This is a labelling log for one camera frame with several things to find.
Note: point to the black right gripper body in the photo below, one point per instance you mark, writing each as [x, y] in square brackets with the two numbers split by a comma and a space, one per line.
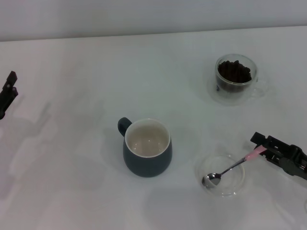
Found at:
[298, 165]

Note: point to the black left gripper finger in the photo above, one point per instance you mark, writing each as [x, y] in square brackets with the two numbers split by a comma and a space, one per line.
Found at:
[12, 79]
[14, 94]

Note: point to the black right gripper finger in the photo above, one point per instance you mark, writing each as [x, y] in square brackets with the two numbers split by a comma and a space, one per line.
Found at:
[275, 158]
[278, 145]

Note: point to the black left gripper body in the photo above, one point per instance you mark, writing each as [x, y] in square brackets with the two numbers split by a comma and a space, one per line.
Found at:
[3, 105]

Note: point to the dark blue ceramic mug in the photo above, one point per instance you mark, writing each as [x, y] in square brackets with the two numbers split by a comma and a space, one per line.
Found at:
[146, 167]

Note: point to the coffee bean pile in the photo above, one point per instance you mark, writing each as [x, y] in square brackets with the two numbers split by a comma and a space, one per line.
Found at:
[233, 72]

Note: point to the small clear glass dish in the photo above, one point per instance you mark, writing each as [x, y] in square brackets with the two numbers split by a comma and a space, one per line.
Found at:
[232, 182]

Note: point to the clear glass saucer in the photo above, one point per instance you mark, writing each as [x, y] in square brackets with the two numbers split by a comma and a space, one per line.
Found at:
[230, 101]

